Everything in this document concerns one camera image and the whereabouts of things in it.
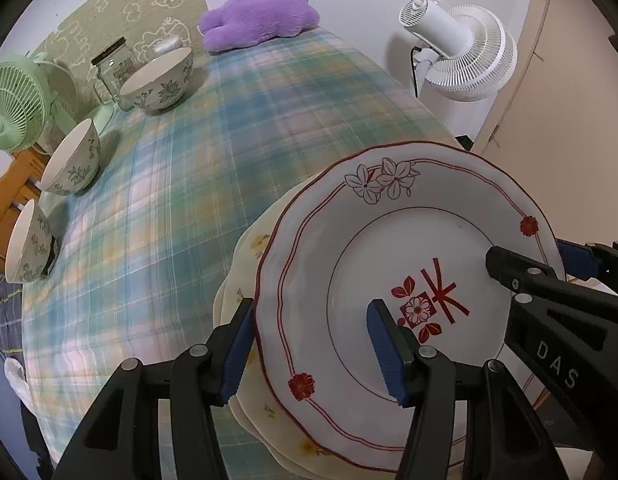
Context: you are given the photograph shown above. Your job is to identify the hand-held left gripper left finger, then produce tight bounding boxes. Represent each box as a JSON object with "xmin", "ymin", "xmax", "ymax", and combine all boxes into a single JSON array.
[{"xmin": 51, "ymin": 297, "xmax": 256, "ymax": 480}]

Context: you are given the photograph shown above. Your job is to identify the purple plush toy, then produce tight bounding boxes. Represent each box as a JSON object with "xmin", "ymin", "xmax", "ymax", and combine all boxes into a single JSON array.
[{"xmin": 197, "ymin": 0, "xmax": 320, "ymax": 53}]

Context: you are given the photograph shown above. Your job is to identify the white red-patterned plate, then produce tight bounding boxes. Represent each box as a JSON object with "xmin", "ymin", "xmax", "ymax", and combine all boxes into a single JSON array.
[{"xmin": 255, "ymin": 142, "xmax": 564, "ymax": 472}]

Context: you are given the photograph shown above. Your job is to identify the scalloped yellow floral plate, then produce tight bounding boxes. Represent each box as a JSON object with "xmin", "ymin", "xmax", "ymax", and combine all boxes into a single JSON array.
[{"xmin": 213, "ymin": 260, "xmax": 470, "ymax": 478}]

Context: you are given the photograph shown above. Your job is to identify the green desk fan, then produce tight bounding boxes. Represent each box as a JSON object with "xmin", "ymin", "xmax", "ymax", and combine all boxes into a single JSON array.
[{"xmin": 0, "ymin": 52, "xmax": 122, "ymax": 153}]

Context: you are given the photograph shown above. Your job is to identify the beige door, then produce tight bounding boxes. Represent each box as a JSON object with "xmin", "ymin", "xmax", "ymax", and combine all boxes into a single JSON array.
[{"xmin": 474, "ymin": 0, "xmax": 618, "ymax": 161}]

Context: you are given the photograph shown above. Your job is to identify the blue plaid pillow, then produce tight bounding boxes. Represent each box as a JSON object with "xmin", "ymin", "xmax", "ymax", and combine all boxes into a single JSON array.
[{"xmin": 0, "ymin": 272, "xmax": 27, "ymax": 356}]

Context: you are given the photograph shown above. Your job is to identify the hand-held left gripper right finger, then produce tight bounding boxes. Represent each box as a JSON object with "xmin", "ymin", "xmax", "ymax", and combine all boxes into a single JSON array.
[{"xmin": 366, "ymin": 299, "xmax": 570, "ymax": 480}]

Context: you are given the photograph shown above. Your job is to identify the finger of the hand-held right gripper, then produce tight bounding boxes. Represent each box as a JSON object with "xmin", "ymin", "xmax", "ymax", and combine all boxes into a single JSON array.
[
  {"xmin": 556, "ymin": 240, "xmax": 618, "ymax": 286},
  {"xmin": 485, "ymin": 246, "xmax": 570, "ymax": 298}
]

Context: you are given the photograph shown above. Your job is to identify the wooden chair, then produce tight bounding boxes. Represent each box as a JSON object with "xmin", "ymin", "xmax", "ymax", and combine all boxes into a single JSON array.
[{"xmin": 0, "ymin": 145, "xmax": 47, "ymax": 271}]

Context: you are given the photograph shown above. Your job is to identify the green patterned board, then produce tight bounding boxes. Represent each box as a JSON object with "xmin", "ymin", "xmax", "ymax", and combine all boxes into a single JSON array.
[{"xmin": 31, "ymin": 0, "xmax": 210, "ymax": 111}]

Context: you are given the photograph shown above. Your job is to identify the glass jar with dark lid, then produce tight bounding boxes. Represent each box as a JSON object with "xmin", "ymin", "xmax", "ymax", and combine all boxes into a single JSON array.
[{"xmin": 91, "ymin": 37, "xmax": 140, "ymax": 111}]

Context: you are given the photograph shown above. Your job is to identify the white fan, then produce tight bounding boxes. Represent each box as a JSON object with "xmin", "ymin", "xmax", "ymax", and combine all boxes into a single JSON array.
[{"xmin": 399, "ymin": 0, "xmax": 518, "ymax": 102}]

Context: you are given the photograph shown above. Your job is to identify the black fan cable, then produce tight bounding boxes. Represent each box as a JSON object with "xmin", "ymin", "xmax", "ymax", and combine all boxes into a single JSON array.
[{"xmin": 411, "ymin": 46, "xmax": 426, "ymax": 98}]

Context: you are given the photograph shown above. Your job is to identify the cotton swab container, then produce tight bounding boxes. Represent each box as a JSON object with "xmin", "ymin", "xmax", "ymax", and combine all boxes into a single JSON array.
[{"xmin": 151, "ymin": 36, "xmax": 182, "ymax": 56}]

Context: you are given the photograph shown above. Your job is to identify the floral ceramic bowl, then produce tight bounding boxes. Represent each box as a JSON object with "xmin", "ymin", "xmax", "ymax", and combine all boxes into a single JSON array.
[
  {"xmin": 119, "ymin": 47, "xmax": 194, "ymax": 113},
  {"xmin": 40, "ymin": 118, "xmax": 100, "ymax": 196},
  {"xmin": 5, "ymin": 199, "xmax": 54, "ymax": 283}
]

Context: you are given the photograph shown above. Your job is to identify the plaid tablecloth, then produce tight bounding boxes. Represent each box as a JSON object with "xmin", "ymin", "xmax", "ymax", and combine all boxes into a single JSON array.
[{"xmin": 21, "ymin": 25, "xmax": 470, "ymax": 480}]

